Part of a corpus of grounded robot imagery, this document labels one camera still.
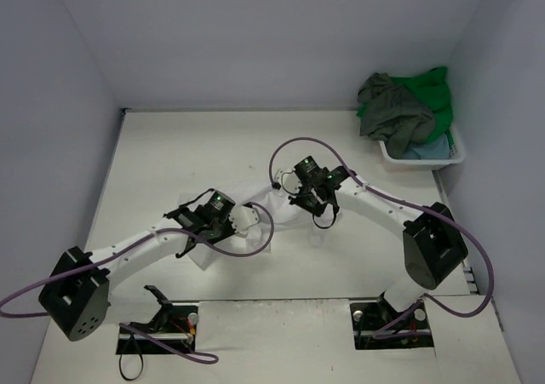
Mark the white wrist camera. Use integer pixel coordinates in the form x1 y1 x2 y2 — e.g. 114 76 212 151
229 205 260 234
273 169 302 195

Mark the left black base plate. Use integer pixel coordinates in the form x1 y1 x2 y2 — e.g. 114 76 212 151
115 303 198 355

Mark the white t shirt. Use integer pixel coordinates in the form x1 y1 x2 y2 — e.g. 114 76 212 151
187 181 341 271

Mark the green t shirt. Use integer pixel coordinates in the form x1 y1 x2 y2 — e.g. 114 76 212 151
357 66 453 143

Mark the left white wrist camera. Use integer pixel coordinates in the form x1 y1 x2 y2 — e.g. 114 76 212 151
229 205 260 234

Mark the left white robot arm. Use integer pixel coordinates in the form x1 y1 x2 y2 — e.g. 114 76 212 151
38 191 242 341

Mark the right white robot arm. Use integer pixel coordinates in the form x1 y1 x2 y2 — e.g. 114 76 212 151
276 156 468 326

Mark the white laundry basket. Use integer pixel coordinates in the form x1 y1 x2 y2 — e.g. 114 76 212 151
378 124 466 172

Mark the grey t shirt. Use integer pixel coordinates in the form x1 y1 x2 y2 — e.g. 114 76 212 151
357 73 437 159

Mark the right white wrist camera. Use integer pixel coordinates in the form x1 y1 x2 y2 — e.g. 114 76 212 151
273 169 302 195

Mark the light blue t shirt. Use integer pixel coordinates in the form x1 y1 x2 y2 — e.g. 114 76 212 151
402 134 450 160

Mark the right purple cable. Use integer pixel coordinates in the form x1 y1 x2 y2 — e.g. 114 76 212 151
268 136 496 341

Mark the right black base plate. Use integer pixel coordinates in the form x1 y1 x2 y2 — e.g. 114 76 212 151
349 301 434 351

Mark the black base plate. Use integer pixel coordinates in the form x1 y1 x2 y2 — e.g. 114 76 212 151
349 301 434 351
115 303 198 355

